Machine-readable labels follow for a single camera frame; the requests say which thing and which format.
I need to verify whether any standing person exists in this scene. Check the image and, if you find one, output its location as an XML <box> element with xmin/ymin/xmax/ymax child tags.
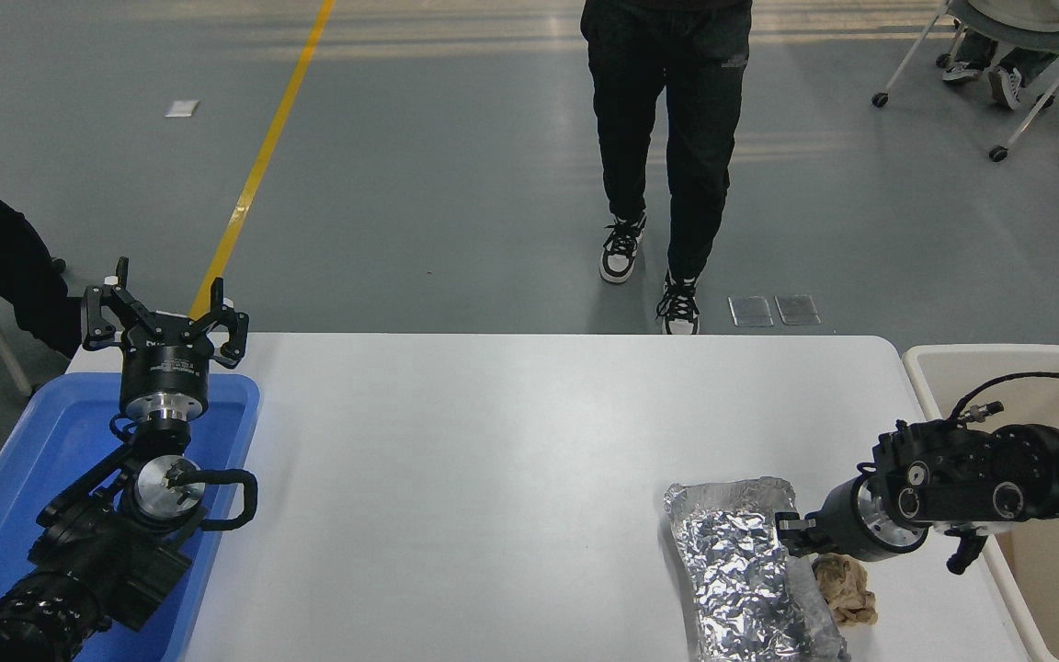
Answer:
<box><xmin>580</xmin><ymin>0</ymin><xmax>754</xmax><ymax>337</ymax></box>

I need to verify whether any metal floor plate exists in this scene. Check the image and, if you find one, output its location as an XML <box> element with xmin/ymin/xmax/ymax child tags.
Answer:
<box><xmin>729</xmin><ymin>295</ymin><xmax>774</xmax><ymax>328</ymax></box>
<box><xmin>775</xmin><ymin>294</ymin><xmax>822</xmax><ymax>326</ymax></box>

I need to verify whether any grey rolling chair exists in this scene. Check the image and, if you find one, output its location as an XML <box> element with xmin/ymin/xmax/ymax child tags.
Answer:
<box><xmin>871</xmin><ymin>0</ymin><xmax>1059</xmax><ymax>164</ymax></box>

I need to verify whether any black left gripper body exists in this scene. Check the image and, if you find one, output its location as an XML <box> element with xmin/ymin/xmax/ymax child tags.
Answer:
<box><xmin>120</xmin><ymin>317</ymin><xmax>214</xmax><ymax>403</ymax></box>

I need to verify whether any silver foil plate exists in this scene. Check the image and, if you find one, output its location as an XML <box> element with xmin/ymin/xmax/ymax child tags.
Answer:
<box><xmin>663</xmin><ymin>476</ymin><xmax>852</xmax><ymax>662</ymax></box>

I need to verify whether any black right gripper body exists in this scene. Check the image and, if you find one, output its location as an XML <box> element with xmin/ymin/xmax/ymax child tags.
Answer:
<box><xmin>814</xmin><ymin>476</ymin><xmax>881</xmax><ymax>563</ymax></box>

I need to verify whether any large pale bin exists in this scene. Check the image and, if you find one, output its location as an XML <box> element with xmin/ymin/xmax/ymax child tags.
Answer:
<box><xmin>902</xmin><ymin>345</ymin><xmax>1059</xmax><ymax>662</ymax></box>

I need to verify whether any crumpled tan paper ball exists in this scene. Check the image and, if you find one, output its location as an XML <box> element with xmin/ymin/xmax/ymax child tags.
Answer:
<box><xmin>813</xmin><ymin>554</ymin><xmax>879</xmax><ymax>627</ymax></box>

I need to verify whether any blue plastic tray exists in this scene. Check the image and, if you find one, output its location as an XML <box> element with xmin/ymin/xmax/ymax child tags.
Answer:
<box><xmin>0</xmin><ymin>371</ymin><xmax>261</xmax><ymax>662</ymax></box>

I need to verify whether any seated person with sneakers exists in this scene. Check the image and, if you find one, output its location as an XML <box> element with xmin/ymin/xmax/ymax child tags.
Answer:
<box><xmin>941</xmin><ymin>0</ymin><xmax>1059</xmax><ymax>112</ymax></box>

